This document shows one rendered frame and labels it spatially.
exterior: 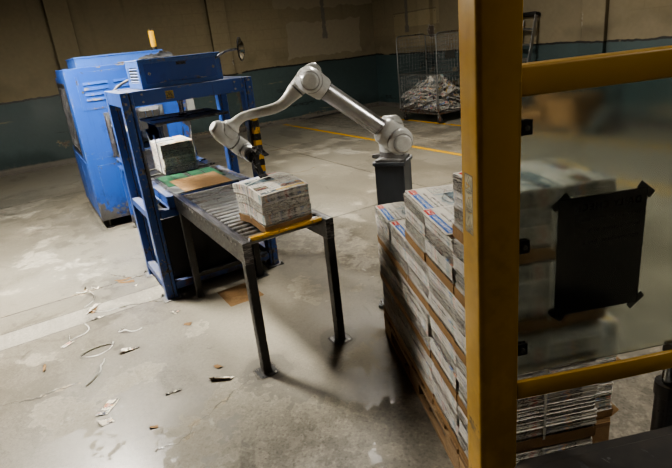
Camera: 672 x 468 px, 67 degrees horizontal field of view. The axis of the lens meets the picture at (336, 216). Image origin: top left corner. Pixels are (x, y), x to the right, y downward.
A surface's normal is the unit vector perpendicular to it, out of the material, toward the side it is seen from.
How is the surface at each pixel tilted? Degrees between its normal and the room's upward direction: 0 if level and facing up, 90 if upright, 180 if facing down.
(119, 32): 90
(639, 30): 90
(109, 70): 90
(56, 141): 90
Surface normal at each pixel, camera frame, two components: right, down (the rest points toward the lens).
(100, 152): 0.53, 0.22
